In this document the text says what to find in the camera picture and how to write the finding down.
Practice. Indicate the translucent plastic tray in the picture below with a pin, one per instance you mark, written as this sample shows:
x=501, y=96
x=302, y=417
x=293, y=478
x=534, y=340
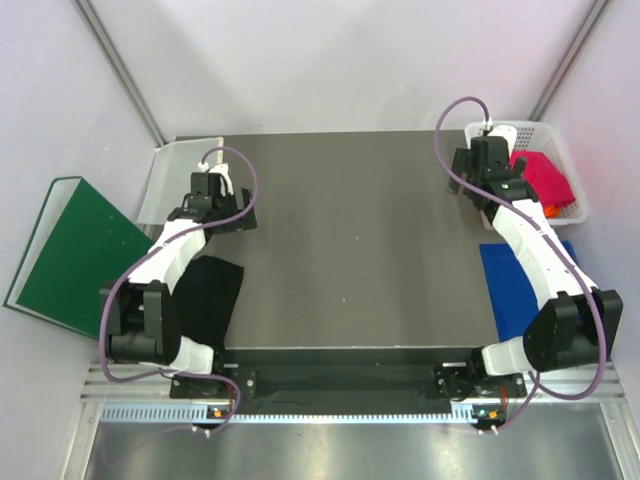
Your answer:
x=170, y=176

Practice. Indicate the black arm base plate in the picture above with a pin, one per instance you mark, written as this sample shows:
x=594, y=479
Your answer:
x=359, y=389

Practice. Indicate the black folded t-shirt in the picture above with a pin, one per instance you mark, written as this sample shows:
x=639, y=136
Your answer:
x=206, y=295

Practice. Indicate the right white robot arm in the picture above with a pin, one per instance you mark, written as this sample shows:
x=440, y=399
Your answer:
x=576, y=322

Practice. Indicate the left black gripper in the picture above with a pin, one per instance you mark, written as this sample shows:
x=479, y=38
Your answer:
x=246, y=223

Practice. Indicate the left aluminium frame post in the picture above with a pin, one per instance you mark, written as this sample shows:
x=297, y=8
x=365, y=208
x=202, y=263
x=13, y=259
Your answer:
x=116, y=63

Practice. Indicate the right aluminium frame post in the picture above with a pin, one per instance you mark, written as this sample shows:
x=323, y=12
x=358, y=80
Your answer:
x=586, y=28

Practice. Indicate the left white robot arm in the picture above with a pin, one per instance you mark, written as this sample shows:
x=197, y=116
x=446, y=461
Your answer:
x=139, y=321

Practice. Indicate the green ring binder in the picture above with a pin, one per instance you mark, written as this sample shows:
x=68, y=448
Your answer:
x=79, y=243

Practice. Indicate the aluminium frame post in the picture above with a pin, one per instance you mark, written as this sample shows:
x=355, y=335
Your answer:
x=116, y=63
x=586, y=28

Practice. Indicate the orange t-shirt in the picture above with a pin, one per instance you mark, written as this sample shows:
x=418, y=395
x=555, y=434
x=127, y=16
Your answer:
x=551, y=211

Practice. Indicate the perforated cable duct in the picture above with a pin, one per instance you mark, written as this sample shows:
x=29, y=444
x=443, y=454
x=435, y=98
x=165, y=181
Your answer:
x=209, y=415

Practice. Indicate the pink red t-shirt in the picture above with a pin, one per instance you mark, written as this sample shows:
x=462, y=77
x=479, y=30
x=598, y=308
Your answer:
x=549, y=183

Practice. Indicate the blue folder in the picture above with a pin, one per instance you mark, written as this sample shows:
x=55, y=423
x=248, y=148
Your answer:
x=512, y=298

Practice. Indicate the white plastic basket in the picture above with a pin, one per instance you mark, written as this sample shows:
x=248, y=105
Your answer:
x=540, y=137

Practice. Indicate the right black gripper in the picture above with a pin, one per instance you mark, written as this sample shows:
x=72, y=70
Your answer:
x=461, y=163

